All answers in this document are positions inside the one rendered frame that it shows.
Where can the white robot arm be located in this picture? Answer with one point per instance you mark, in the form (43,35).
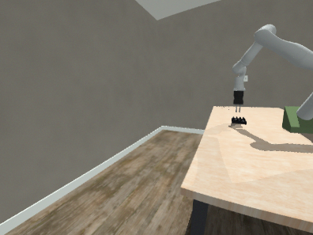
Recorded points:
(296,54)

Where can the black knob box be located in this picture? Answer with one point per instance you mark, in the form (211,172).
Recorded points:
(239,120)

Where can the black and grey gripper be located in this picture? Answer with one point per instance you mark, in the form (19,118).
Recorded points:
(238,94)

